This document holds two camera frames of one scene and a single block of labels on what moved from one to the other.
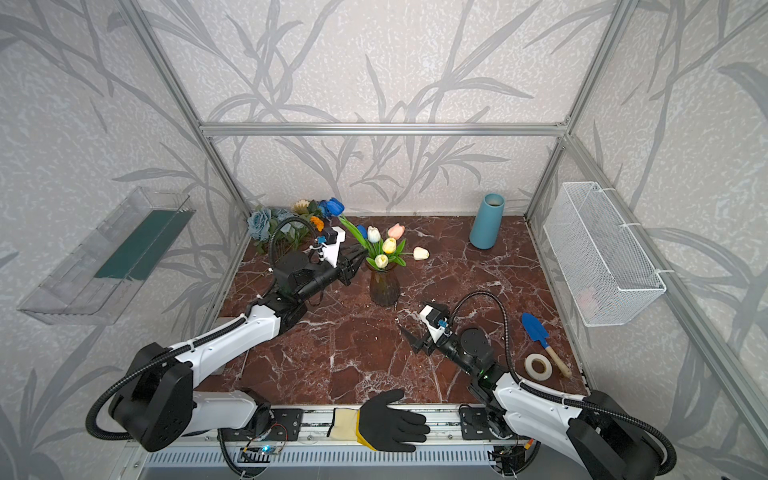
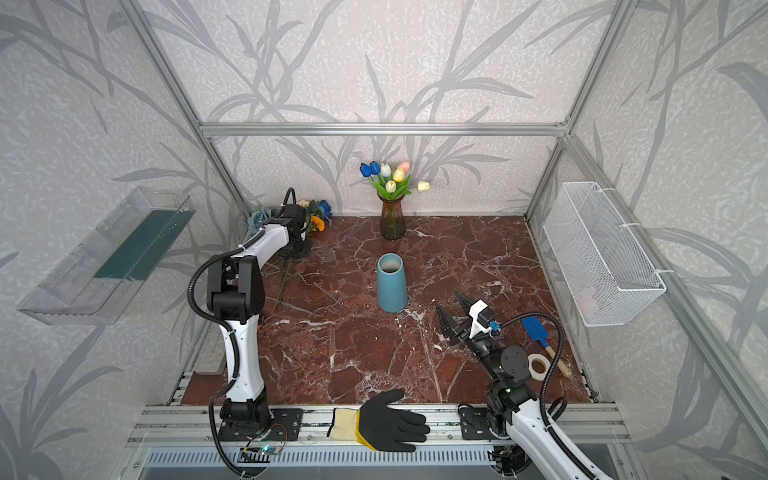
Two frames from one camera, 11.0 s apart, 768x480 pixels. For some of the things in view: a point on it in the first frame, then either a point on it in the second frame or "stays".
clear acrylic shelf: (94, 285) stays
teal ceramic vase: (487, 221) to (392, 292)
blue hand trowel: (538, 332) stays
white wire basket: (603, 268) stays
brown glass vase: (384, 287) to (392, 224)
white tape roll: (528, 366) stays
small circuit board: (260, 454) stays
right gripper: (427, 336) to (466, 330)
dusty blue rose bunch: (261, 220) stays
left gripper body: (342, 268) to (302, 222)
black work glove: (379, 425) stays
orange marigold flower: (318, 223) stays
